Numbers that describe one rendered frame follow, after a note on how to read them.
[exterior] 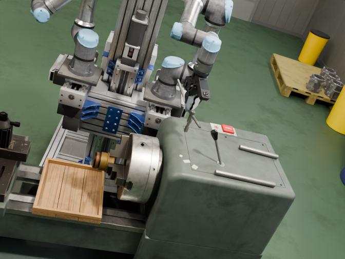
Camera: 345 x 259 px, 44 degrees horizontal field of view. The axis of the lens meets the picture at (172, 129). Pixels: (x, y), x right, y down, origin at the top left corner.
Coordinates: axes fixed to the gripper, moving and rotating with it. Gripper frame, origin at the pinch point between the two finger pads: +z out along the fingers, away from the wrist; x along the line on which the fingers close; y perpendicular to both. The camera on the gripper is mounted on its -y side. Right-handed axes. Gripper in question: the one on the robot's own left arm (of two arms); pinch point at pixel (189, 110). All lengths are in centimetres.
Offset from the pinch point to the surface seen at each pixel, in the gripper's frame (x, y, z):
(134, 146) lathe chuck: 25.5, -9.1, 15.1
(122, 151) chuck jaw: 26.8, -1.8, 24.0
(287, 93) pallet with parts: -333, 289, 139
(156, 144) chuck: 14.6, -7.7, 14.4
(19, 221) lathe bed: 69, -10, 59
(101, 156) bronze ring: 36.6, -2.8, 26.2
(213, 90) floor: -204, 283, 143
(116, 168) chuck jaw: 31.0, -9.2, 27.6
